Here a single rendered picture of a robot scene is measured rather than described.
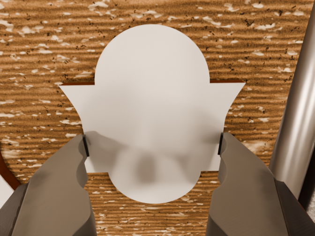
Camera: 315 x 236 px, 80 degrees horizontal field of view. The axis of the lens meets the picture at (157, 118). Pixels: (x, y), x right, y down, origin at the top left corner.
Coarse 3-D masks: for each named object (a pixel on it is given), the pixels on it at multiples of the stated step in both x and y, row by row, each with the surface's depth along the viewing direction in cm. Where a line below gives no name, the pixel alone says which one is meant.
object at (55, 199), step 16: (80, 144) 11; (48, 160) 10; (64, 160) 10; (80, 160) 10; (32, 176) 9; (48, 176) 9; (64, 176) 9; (80, 176) 10; (32, 192) 8; (48, 192) 8; (64, 192) 8; (80, 192) 8; (32, 208) 7; (48, 208) 7; (64, 208) 7; (80, 208) 7; (16, 224) 7; (32, 224) 7; (48, 224) 7; (64, 224) 7; (80, 224) 7
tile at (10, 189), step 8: (0, 152) 15; (0, 160) 15; (0, 168) 15; (0, 176) 15; (8, 176) 15; (0, 184) 15; (8, 184) 15; (16, 184) 16; (0, 192) 15; (8, 192) 15; (0, 200) 16
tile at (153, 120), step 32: (128, 32) 11; (160, 32) 11; (128, 64) 11; (160, 64) 11; (192, 64) 11; (96, 96) 12; (128, 96) 12; (160, 96) 12; (192, 96) 12; (224, 96) 12; (96, 128) 13; (128, 128) 13; (160, 128) 13; (192, 128) 13; (96, 160) 14; (128, 160) 14; (160, 160) 14; (192, 160) 14; (128, 192) 15; (160, 192) 15
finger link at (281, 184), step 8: (280, 184) 8; (280, 192) 8; (288, 192) 8; (280, 200) 8; (288, 200) 8; (296, 200) 8; (288, 208) 7; (296, 208) 7; (288, 216) 7; (296, 216) 7; (304, 216) 7; (288, 224) 7; (296, 224) 7; (304, 224) 7; (312, 224) 7; (288, 232) 6; (296, 232) 6; (304, 232) 6; (312, 232) 6
